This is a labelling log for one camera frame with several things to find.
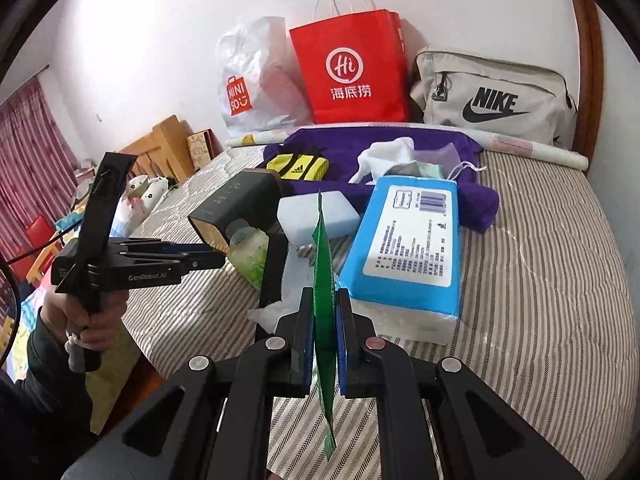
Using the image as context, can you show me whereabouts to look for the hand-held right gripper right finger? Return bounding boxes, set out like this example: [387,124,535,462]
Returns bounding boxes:
[335,287,586,480]

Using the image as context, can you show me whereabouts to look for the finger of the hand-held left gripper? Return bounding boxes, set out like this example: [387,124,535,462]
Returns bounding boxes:
[112,240,211,258]
[170,252,227,272]

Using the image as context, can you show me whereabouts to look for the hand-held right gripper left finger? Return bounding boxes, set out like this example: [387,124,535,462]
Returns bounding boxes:
[62,287,317,480]

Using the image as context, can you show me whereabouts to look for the green white packet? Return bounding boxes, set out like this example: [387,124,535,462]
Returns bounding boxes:
[310,189,338,458]

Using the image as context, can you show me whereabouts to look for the green printed tissue pack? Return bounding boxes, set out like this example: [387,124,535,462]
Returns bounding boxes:
[226,225,271,291]

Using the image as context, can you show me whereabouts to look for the white tissue paper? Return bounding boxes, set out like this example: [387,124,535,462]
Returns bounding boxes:
[247,245,321,336]

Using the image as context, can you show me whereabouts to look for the dark tea tin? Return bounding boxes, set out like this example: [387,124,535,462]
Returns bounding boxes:
[187,170,283,256]

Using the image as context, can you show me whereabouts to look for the white sponge block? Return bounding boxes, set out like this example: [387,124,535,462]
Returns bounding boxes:
[276,190,362,251]

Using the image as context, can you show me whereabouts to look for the yellow black fabric pouch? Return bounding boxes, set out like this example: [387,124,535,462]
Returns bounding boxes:
[265,147,331,182]

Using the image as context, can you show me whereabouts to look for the light green cloth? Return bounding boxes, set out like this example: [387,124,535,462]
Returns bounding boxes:
[385,160,446,181]

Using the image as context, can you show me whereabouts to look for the white glove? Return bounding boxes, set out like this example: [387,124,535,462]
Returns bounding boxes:
[348,136,418,184]

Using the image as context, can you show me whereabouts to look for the person's left forearm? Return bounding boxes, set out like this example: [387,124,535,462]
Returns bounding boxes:
[0,305,96,480]

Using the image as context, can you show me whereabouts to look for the person's left hand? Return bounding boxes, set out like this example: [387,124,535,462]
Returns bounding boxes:
[42,287,128,356]

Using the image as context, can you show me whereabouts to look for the white spotted plush toy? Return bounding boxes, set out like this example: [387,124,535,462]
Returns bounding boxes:
[112,175,173,231]

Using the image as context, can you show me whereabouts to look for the red chair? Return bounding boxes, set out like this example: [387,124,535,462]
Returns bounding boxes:
[25,215,56,256]

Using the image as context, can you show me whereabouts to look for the wooden headboard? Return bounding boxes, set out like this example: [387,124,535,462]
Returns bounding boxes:
[117,114,196,188]

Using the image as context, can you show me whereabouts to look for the patterned book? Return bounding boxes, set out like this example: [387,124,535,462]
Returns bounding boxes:
[186,130,221,171]

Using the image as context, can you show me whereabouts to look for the green bedsheet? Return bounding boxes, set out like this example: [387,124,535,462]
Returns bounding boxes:
[90,330,151,436]

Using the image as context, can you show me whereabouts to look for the blue tissue pack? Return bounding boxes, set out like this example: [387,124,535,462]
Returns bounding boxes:
[337,175,463,345]

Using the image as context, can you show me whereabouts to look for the red curtain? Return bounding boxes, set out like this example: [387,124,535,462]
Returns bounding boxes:
[0,77,81,281]

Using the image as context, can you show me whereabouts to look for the purple cloth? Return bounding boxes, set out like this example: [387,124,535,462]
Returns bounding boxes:
[262,127,501,233]

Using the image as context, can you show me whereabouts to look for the grey striped mattress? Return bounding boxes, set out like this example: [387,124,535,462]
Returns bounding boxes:
[117,147,626,480]

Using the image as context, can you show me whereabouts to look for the white plastic shopping bag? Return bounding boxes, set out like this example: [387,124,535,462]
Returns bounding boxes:
[215,16,316,131]

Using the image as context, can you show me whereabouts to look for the rolled printed paper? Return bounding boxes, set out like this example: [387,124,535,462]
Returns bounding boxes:
[223,122,590,171]

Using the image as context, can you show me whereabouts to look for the red paper bag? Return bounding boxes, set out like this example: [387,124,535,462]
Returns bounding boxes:
[289,0,412,125]

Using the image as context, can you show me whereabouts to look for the grey sports bag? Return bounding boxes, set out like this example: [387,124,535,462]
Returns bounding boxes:
[409,47,578,148]

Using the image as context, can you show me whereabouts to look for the black cable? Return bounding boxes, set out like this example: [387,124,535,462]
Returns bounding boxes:
[0,227,81,368]

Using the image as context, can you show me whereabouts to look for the lavender drawstring pouch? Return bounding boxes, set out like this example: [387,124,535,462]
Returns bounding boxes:
[415,142,486,181]

